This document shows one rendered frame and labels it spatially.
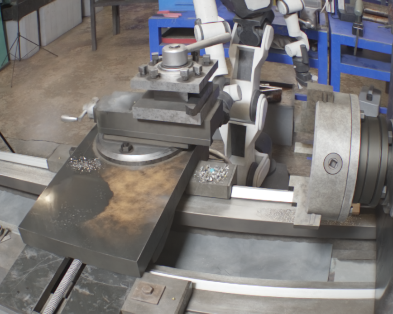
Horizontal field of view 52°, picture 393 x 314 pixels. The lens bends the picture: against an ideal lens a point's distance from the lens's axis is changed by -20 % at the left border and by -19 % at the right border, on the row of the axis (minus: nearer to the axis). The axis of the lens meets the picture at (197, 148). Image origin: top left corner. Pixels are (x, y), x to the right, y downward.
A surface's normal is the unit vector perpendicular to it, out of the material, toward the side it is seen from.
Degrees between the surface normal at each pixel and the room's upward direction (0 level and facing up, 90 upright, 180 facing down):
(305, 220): 34
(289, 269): 13
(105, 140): 0
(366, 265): 0
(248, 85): 70
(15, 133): 0
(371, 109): 90
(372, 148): 43
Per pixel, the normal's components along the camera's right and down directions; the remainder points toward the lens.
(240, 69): -0.40, 0.17
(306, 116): -0.25, 0.57
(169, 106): -0.04, -0.86
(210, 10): 0.17, 0.14
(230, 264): 0.19, -0.84
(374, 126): -0.10, -0.72
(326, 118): -0.16, -0.50
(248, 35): -0.39, 0.69
